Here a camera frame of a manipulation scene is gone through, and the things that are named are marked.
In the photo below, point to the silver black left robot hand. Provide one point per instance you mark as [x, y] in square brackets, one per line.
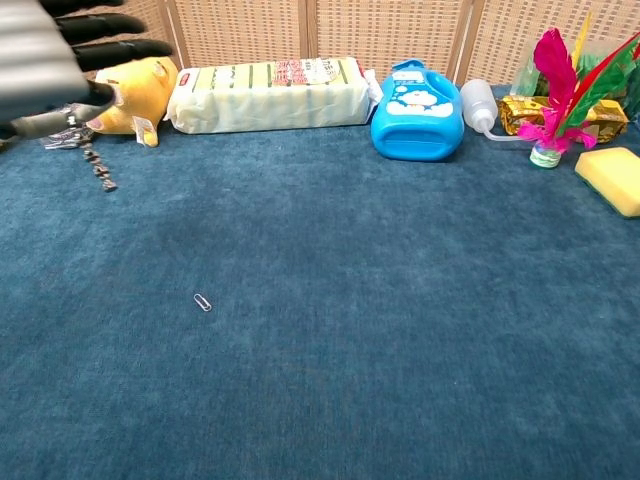
[35, 60]

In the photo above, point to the small paper clip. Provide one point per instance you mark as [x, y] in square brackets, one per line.
[202, 303]

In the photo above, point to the blue pump detergent bottle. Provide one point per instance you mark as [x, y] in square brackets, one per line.
[417, 115]

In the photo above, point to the clear plastic squeeze bottle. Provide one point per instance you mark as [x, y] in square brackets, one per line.
[477, 102]

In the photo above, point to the yellow plush toy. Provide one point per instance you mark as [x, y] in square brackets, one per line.
[135, 95]

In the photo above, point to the packaged yellow sponge pack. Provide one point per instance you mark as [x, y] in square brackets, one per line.
[270, 97]

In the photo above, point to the woven wooden folding screen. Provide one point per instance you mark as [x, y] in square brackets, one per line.
[380, 30]

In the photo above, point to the blue table mat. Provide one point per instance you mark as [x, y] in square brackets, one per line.
[320, 325]

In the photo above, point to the gold red snack bag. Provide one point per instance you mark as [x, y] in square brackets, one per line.
[520, 112]

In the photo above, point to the clear box of green items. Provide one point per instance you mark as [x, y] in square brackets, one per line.
[530, 75]

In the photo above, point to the colourful feather shuttlecock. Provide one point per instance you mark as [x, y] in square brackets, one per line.
[555, 75]

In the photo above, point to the yellow cleaning sponge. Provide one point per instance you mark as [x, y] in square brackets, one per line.
[612, 177]

